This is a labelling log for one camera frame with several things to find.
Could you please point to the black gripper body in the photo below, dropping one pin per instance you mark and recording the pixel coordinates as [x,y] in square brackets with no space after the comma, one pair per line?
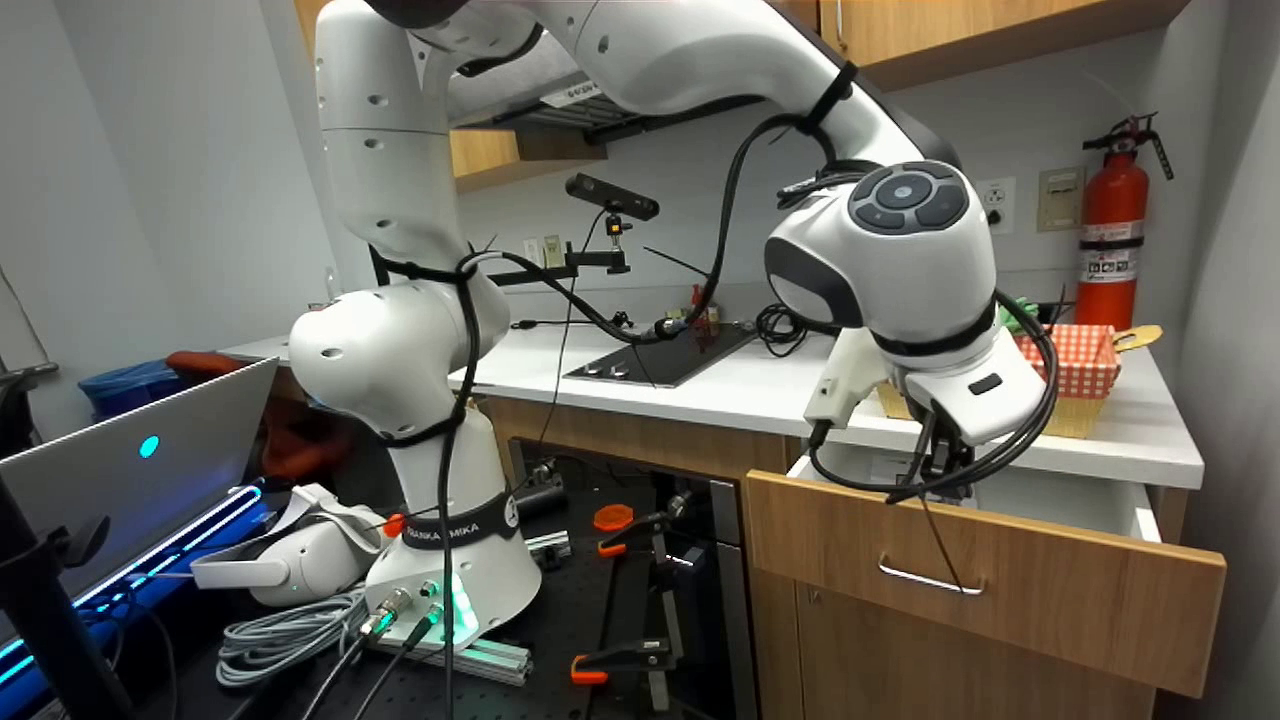
[945,445]

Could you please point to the wooden drawer with white interior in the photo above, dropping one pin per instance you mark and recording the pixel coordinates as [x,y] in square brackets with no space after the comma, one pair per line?
[1065,600]

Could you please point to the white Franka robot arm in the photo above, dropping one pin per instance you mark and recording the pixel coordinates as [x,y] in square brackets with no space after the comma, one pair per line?
[403,134]

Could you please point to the pineapple plush toy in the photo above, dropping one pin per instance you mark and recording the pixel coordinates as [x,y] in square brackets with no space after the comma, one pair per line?
[1026,308]

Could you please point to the wicker basket red checked lining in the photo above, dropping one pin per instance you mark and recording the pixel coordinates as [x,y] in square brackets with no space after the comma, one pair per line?
[1085,363]

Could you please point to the wooden lower cabinet door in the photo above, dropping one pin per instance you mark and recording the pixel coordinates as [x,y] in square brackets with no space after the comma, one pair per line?
[866,665]

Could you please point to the red fire extinguisher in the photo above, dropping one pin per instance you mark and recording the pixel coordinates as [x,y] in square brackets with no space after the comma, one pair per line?
[1114,243]

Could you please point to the black cooktop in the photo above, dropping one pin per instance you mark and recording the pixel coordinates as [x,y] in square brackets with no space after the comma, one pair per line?
[667,357]

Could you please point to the black orange bar clamp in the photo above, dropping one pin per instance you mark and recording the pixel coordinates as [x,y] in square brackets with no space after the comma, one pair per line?
[613,522]
[585,671]

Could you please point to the white VR headset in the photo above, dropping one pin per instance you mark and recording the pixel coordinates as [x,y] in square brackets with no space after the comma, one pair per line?
[305,561]

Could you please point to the red bag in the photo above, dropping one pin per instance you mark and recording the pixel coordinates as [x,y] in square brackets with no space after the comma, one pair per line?
[287,440]

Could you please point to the blue box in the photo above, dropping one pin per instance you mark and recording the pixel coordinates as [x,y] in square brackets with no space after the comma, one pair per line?
[127,387]

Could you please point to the silver laptop with glowing logo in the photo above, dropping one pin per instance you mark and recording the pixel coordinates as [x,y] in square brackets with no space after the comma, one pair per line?
[120,494]

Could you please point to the black tripod stand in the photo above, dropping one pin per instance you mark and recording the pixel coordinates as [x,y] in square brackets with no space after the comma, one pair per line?
[41,612]

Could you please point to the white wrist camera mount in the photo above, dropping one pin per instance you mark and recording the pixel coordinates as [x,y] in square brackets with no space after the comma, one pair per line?
[843,382]

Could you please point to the beige wall switch plate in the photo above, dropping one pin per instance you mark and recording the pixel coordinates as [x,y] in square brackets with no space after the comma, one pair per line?
[1063,201]

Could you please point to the wooden base cabinet frame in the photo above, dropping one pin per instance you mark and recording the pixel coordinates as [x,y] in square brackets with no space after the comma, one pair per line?
[600,432]

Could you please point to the black stereo camera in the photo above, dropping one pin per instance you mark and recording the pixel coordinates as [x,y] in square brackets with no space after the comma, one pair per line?
[613,199]

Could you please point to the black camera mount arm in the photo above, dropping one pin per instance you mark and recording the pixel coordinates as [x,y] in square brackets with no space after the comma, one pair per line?
[562,269]

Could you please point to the small white wall outlet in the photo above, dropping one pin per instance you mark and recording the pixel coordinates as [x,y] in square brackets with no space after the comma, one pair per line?
[554,249]

